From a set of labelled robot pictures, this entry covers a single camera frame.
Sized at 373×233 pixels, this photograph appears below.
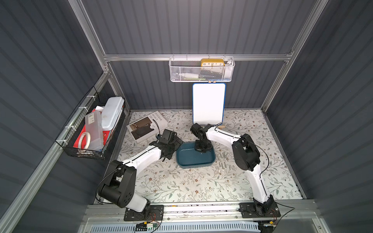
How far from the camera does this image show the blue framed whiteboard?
905 mm

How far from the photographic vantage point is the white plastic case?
71cm

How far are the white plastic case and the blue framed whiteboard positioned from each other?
1.45 ft
